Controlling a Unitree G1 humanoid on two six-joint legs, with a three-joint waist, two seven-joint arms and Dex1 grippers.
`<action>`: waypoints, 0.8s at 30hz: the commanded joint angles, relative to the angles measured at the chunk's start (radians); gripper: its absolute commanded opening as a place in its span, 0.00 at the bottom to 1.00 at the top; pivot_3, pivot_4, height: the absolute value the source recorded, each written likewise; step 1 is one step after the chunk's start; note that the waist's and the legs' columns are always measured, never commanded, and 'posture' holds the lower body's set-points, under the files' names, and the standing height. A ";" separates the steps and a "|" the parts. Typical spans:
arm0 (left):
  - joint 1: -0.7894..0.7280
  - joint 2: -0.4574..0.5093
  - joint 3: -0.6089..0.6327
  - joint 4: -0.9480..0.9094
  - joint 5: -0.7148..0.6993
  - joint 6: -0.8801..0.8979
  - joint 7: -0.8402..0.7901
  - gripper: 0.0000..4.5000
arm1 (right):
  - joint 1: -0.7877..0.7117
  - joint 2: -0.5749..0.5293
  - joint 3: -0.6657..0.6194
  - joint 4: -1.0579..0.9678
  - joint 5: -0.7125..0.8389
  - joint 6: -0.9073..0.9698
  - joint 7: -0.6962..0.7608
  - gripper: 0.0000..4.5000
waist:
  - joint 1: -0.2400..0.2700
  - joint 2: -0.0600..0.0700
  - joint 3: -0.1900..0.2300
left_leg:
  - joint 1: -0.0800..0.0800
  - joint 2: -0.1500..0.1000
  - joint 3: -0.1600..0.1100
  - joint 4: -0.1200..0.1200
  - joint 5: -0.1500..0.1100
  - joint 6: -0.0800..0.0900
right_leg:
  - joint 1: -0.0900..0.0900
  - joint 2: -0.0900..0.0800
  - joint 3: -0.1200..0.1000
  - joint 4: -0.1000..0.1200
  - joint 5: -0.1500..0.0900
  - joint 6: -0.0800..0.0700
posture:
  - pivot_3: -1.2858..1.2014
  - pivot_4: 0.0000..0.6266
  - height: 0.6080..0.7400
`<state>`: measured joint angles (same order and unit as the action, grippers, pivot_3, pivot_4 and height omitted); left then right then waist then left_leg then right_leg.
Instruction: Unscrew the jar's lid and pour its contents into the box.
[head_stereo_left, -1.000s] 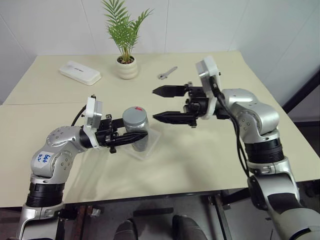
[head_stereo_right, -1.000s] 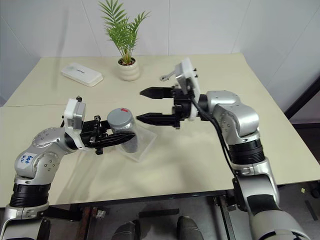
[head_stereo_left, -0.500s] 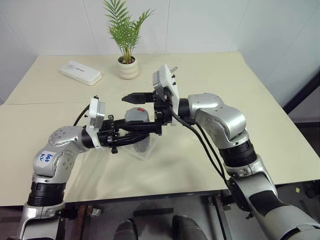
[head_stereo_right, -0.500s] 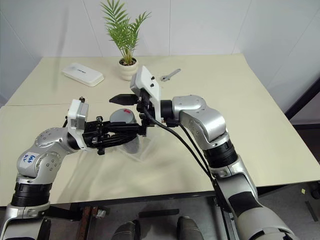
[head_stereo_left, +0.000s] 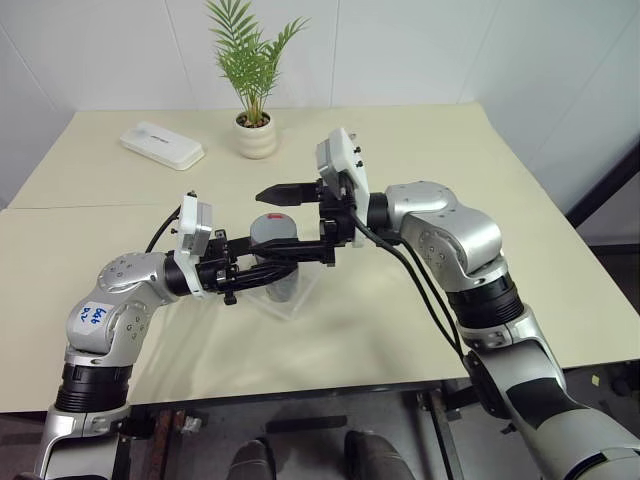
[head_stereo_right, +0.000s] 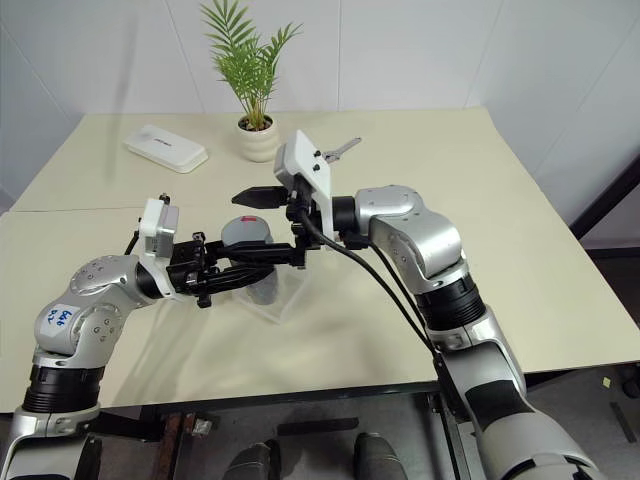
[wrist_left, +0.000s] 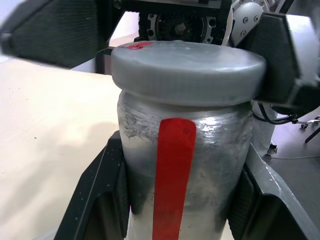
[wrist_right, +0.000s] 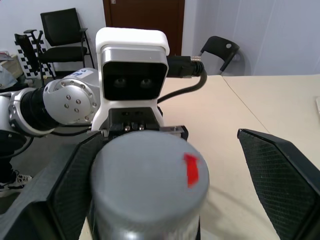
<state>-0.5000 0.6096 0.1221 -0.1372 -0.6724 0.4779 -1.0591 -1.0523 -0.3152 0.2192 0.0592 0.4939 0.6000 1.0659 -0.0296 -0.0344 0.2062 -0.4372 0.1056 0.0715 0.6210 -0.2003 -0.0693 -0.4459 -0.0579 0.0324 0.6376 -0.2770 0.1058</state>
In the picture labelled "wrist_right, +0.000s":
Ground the beige cardboard box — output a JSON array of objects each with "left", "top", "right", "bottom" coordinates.
[{"left": 0, "top": 57, "right": 25, "bottom": 79}]

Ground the black white sneaker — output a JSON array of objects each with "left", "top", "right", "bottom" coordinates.
[{"left": 0, "top": 170, "right": 34, "bottom": 199}]

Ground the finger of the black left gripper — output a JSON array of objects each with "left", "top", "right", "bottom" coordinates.
[{"left": 180, "top": 124, "right": 190, "bottom": 146}]

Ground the black mesh office chair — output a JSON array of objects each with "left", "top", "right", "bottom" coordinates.
[{"left": 39, "top": 7, "right": 96, "bottom": 76}]

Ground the brown wooden door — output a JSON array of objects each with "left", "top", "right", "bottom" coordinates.
[{"left": 102, "top": 0, "right": 186, "bottom": 57}]

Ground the black white checkerboard panel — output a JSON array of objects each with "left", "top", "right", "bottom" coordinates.
[{"left": 14, "top": 32, "right": 56, "bottom": 79}]

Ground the grey lid with red arrow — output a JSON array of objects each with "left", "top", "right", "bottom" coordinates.
[{"left": 89, "top": 131, "right": 211, "bottom": 232}]

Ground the black plastic chair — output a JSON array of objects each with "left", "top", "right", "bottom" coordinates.
[{"left": 199, "top": 35, "right": 241, "bottom": 76}]

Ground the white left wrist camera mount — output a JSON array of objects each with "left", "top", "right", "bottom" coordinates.
[{"left": 91, "top": 26, "right": 171, "bottom": 133}]

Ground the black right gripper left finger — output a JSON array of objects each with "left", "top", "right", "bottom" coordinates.
[{"left": 0, "top": 134, "right": 106, "bottom": 240}]

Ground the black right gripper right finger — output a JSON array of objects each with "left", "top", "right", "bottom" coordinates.
[{"left": 236, "top": 128, "right": 320, "bottom": 240}]

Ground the black trouser leg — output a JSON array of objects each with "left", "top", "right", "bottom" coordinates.
[{"left": 0, "top": 130, "right": 29, "bottom": 176}]

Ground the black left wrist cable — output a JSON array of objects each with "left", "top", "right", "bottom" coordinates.
[{"left": 156, "top": 55, "right": 208, "bottom": 104}]

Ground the black folded chair frame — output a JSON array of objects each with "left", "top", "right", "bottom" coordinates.
[{"left": 14, "top": 29, "right": 45, "bottom": 81}]

